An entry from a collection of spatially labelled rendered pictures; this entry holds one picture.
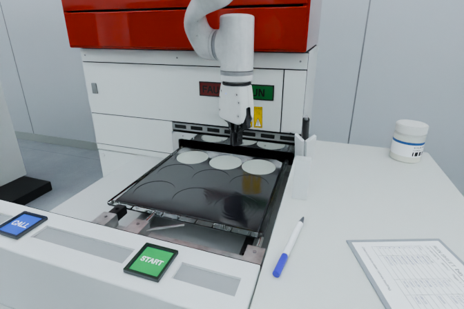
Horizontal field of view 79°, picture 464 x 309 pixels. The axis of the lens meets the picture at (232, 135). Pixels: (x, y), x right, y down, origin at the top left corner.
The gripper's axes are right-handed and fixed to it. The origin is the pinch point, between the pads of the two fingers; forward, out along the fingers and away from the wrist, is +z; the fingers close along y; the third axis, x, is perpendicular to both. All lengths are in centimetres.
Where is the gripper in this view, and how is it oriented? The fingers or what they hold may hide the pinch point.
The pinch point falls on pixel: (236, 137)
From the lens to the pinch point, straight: 77.6
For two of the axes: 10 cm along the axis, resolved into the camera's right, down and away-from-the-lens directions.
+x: 8.1, -2.0, 5.6
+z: 0.0, 9.4, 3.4
